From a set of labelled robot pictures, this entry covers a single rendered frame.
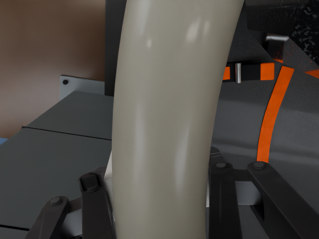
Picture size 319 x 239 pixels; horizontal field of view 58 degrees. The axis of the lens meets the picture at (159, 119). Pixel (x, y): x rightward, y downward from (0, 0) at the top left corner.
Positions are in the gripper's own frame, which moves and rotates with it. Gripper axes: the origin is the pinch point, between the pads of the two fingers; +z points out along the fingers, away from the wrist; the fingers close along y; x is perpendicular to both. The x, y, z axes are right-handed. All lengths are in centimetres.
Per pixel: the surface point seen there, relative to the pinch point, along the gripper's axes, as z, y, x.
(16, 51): 94, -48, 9
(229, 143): 86, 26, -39
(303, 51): 30.0, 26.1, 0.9
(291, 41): 31.8, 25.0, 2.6
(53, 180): 30.8, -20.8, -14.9
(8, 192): 25.9, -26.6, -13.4
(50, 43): 93, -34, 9
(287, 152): 84, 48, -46
